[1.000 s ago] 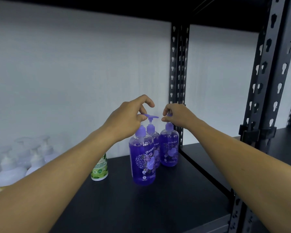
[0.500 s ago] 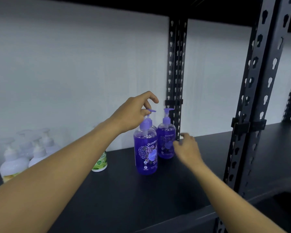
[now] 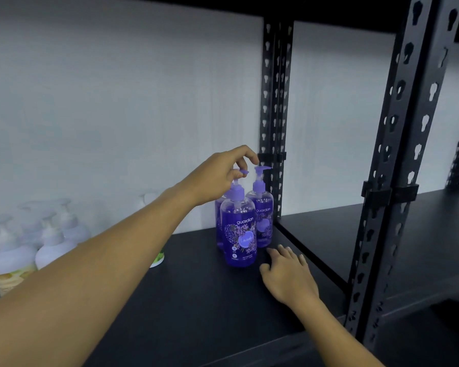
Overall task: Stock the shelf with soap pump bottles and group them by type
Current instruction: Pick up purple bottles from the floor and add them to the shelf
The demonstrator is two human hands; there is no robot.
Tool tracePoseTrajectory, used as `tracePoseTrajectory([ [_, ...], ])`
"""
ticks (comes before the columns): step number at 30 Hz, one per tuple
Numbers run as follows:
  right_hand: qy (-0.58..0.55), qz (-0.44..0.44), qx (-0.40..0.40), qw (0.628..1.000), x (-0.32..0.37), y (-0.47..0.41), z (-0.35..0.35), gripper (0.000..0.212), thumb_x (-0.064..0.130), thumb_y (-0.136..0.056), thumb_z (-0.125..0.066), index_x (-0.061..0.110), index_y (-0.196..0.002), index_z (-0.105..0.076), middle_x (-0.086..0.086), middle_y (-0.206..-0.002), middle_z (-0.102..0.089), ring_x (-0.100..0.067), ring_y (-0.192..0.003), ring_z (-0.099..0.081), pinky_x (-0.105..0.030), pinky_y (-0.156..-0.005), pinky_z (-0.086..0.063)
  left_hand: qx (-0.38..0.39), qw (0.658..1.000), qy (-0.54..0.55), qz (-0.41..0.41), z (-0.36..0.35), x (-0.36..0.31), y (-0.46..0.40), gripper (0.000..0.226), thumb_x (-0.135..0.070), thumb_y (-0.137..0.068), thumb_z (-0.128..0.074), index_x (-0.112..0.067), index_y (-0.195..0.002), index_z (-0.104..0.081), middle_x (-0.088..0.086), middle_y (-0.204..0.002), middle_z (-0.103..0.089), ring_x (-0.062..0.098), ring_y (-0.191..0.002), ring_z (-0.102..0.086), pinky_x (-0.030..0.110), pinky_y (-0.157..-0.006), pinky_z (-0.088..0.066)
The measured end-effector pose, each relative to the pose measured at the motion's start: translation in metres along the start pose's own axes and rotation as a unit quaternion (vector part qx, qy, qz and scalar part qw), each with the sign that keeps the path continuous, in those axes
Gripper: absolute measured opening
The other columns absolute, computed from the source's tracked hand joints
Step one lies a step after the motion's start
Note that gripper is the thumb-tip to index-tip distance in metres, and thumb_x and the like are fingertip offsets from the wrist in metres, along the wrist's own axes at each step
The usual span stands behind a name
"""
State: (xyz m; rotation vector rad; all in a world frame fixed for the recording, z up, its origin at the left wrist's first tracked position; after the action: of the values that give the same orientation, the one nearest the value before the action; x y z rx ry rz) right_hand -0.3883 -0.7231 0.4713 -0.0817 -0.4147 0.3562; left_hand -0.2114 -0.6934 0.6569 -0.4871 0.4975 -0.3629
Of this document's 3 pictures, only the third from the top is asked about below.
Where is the person's left forearm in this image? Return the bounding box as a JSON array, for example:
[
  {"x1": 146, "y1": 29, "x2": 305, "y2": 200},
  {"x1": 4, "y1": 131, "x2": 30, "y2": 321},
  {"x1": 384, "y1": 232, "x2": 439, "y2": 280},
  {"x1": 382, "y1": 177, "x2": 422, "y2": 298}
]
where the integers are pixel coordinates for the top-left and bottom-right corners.
[{"x1": 0, "y1": 183, "x2": 198, "y2": 367}]

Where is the person's right hand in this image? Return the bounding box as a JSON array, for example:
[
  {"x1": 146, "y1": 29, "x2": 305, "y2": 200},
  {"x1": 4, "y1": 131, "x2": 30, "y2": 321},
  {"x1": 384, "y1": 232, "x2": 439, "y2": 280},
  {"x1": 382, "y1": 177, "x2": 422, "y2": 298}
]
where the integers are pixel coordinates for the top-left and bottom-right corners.
[{"x1": 259, "y1": 244, "x2": 320, "y2": 307}]

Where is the white pump lotion bottle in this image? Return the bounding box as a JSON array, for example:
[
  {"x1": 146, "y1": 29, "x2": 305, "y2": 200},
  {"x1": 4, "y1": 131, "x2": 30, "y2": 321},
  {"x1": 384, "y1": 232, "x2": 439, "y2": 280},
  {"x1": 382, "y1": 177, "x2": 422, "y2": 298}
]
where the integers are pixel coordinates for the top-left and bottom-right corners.
[
  {"x1": 0, "y1": 215, "x2": 37, "y2": 297},
  {"x1": 35, "y1": 210, "x2": 79, "y2": 270},
  {"x1": 55, "y1": 198, "x2": 92, "y2": 246}
]

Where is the person's left hand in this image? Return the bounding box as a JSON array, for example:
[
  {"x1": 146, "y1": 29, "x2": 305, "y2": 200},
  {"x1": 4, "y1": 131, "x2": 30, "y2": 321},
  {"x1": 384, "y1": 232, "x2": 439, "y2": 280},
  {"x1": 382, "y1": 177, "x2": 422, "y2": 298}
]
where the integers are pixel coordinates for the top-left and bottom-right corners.
[{"x1": 178, "y1": 145, "x2": 260, "y2": 207}]

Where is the purple pump soap bottle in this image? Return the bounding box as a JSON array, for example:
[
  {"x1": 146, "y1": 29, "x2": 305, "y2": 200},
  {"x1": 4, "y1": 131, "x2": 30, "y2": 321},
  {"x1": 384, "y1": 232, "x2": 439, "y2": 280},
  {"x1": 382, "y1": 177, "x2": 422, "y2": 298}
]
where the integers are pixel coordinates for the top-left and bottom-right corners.
[
  {"x1": 246, "y1": 165, "x2": 274, "y2": 249},
  {"x1": 214, "y1": 195, "x2": 227, "y2": 250},
  {"x1": 220, "y1": 169, "x2": 258, "y2": 268}
]

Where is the black shelf board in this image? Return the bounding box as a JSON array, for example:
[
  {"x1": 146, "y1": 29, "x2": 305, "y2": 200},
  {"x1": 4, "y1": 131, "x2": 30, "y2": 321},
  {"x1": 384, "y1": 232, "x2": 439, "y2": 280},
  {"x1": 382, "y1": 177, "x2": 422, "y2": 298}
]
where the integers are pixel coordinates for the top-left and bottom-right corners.
[
  {"x1": 275, "y1": 185, "x2": 459, "y2": 326},
  {"x1": 0, "y1": 219, "x2": 349, "y2": 367}
]

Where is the person's right forearm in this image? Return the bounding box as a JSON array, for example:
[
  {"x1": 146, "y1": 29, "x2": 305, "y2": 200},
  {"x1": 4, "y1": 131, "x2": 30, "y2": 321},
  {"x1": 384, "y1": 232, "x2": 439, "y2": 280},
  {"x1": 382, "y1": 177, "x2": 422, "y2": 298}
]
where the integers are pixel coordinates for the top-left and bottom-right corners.
[{"x1": 291, "y1": 293, "x2": 385, "y2": 367}]

